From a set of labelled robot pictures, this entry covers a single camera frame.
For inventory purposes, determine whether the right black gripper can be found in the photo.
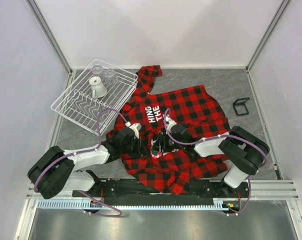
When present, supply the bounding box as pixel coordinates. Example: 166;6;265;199
150;130;185;153

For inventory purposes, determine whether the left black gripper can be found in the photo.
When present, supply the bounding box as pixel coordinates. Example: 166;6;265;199
121;135;149;158

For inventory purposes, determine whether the pink flower pom-pom brooch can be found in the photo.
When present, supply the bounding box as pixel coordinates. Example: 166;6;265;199
150;150;163;159

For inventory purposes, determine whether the red black plaid shirt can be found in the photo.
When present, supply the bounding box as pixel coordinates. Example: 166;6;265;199
106;65;230;194

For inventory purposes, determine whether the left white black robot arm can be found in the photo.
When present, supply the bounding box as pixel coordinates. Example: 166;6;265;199
27;123;148;200

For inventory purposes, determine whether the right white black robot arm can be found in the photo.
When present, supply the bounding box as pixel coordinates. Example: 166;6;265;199
150;123;270;197

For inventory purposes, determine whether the white ceramic mug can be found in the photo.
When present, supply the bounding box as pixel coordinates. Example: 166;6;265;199
89;76;107;99

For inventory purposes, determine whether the clear drinking glass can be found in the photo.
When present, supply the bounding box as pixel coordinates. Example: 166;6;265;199
103;69;118;85
91;64;104;77

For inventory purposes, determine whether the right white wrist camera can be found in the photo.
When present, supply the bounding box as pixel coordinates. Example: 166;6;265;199
164;113;177;132

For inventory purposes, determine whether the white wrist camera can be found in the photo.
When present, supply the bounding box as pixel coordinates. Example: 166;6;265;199
164;113;177;132
125;121;142;138

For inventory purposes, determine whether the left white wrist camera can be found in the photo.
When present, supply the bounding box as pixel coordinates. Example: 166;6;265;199
125;121;142;138

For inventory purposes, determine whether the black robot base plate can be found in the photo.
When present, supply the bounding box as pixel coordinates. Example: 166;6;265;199
87;179;249;206

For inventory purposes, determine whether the white wire dish rack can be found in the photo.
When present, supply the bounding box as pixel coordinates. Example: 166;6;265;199
51;59;138;135

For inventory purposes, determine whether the grey slotted cable duct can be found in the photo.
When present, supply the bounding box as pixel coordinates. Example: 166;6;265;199
37;199;229;211

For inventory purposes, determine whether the small black frame stand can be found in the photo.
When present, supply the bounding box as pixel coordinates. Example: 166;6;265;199
232;97;250;117

